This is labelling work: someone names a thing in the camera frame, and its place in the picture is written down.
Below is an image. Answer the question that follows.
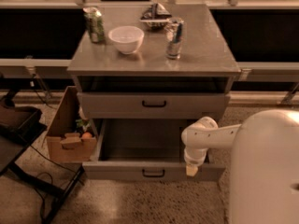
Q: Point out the orange fruit in box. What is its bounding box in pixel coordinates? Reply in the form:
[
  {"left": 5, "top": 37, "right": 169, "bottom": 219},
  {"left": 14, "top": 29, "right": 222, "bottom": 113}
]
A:
[{"left": 81, "top": 132, "right": 93, "bottom": 139}]

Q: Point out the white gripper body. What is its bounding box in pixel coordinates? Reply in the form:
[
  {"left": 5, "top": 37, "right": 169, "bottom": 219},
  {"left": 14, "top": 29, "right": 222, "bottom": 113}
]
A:
[{"left": 184, "top": 147, "right": 207, "bottom": 167}]

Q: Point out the silver blue energy can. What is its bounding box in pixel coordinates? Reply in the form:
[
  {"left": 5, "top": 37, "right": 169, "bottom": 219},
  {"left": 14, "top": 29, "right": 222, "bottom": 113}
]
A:
[{"left": 165, "top": 17, "right": 184, "bottom": 60}]

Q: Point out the grey drawer cabinet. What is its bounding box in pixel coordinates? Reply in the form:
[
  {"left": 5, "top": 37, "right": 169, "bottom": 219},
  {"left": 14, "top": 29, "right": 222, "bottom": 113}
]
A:
[{"left": 66, "top": 3, "right": 242, "bottom": 123}]

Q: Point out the black floor cable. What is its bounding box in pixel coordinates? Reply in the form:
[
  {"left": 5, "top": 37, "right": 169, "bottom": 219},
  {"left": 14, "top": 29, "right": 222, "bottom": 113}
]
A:
[{"left": 28, "top": 145, "right": 82, "bottom": 221}]

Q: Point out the white bowl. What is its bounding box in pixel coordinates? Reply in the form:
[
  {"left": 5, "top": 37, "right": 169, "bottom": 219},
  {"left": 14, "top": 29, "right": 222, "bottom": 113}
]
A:
[{"left": 108, "top": 26, "right": 145, "bottom": 54}]

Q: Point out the green soda can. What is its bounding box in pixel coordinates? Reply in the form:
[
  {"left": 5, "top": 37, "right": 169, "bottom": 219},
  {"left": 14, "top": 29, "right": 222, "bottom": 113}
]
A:
[{"left": 83, "top": 7, "right": 105, "bottom": 43}]

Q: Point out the grey drawer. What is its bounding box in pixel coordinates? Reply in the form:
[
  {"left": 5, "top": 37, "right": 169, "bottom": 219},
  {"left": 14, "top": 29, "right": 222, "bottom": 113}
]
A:
[
  {"left": 78, "top": 92, "right": 230, "bottom": 119},
  {"left": 81, "top": 119, "right": 226, "bottom": 182}
]

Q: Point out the cardboard box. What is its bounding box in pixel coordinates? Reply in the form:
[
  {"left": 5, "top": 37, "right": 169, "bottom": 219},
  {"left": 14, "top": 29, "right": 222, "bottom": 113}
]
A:
[{"left": 46, "top": 87, "right": 96, "bottom": 163}]

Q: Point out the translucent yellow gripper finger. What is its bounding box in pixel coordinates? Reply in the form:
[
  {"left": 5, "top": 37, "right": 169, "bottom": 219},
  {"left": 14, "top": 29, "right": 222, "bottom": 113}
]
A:
[{"left": 186, "top": 165, "right": 198, "bottom": 177}]

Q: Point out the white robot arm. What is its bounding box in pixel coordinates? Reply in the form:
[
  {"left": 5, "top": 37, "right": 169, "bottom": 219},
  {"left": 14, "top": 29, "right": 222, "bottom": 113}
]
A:
[{"left": 181, "top": 109, "right": 299, "bottom": 224}]

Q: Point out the grey metal railing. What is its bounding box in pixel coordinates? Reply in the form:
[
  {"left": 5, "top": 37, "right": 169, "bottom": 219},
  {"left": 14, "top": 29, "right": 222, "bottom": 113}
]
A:
[{"left": 0, "top": 0, "right": 299, "bottom": 105}]

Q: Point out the grey top drawer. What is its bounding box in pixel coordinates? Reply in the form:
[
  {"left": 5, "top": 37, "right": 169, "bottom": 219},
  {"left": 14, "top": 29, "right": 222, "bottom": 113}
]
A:
[{"left": 78, "top": 92, "right": 230, "bottom": 119}]

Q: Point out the dark chip bag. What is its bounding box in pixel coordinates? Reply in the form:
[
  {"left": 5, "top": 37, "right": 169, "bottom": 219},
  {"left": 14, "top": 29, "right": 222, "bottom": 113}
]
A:
[{"left": 140, "top": 3, "right": 172, "bottom": 30}]

